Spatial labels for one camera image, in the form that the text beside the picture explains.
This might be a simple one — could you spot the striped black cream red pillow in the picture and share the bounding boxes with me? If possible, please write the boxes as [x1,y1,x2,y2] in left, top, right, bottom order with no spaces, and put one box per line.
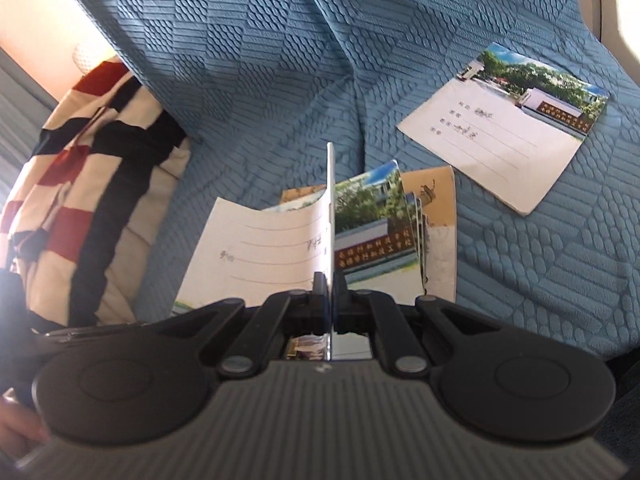
[0,57,193,333]

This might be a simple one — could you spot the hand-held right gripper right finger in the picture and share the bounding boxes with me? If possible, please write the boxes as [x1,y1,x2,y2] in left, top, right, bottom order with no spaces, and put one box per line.
[332,271,507,377]

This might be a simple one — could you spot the grey curtain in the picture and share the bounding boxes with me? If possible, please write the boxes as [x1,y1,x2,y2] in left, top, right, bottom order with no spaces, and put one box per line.
[0,52,58,176]

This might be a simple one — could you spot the school photo notebook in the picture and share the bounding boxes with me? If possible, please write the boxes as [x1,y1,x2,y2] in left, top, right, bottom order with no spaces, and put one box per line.
[400,177,432,293]
[325,142,421,362]
[397,42,612,217]
[172,196,331,317]

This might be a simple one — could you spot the blue quilted bag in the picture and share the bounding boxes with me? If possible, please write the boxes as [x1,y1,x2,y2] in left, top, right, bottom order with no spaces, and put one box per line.
[60,0,640,361]

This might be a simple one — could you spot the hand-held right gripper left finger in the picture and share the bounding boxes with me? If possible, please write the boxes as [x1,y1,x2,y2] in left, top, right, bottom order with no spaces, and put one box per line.
[154,271,329,377]

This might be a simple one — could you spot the person's left hand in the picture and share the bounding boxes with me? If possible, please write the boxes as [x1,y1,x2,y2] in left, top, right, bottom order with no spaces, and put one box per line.
[0,394,52,461]

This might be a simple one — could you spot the tan ink painting book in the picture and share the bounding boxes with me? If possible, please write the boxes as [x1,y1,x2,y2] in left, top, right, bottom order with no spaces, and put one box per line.
[280,166,457,305]

